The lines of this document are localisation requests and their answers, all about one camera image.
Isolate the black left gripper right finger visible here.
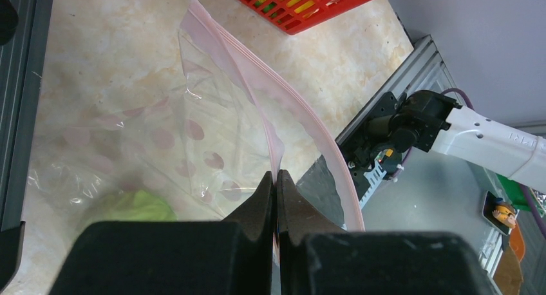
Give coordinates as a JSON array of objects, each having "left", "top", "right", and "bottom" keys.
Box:
[{"left": 276, "top": 170, "right": 495, "bottom": 294}]

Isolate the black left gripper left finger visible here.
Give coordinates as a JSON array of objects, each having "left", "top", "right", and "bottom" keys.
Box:
[{"left": 50, "top": 172, "right": 274, "bottom": 294}]

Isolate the green cabbage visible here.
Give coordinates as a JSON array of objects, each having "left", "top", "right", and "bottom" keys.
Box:
[{"left": 83, "top": 190, "right": 177, "bottom": 224}]

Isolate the clear zip top bag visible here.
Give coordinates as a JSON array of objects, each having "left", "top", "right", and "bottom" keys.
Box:
[{"left": 25, "top": 0, "right": 366, "bottom": 234}]

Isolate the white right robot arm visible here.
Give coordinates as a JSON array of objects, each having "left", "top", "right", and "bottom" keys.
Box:
[{"left": 276, "top": 91, "right": 545, "bottom": 294}]

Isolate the small toy figure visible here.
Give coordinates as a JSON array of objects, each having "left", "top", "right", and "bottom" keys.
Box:
[{"left": 492, "top": 202, "right": 517, "bottom": 229}]

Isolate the green storage bin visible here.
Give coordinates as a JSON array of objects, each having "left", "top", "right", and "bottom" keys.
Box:
[{"left": 497, "top": 175, "right": 545, "bottom": 216}]

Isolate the red plastic basket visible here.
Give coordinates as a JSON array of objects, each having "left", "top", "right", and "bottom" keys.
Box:
[{"left": 238, "top": 0, "right": 372, "bottom": 35}]

